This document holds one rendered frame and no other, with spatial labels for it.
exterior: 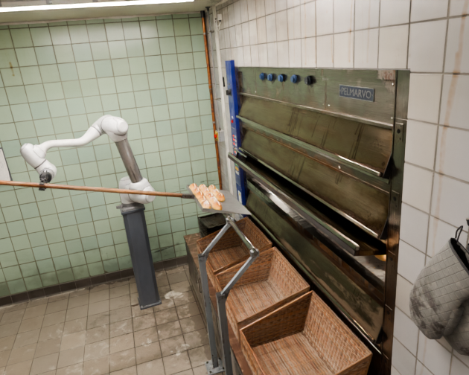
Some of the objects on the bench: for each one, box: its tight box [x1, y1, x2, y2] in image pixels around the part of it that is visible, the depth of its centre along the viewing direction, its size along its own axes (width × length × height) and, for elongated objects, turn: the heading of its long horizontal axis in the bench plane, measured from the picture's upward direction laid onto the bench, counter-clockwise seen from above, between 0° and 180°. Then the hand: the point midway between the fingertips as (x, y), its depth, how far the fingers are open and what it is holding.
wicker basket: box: [214, 246, 310, 344], centre depth 252 cm, size 49×56×28 cm
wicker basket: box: [197, 217, 272, 290], centre depth 306 cm, size 49×56×28 cm
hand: (42, 185), depth 245 cm, fingers closed on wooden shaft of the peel, 3 cm apart
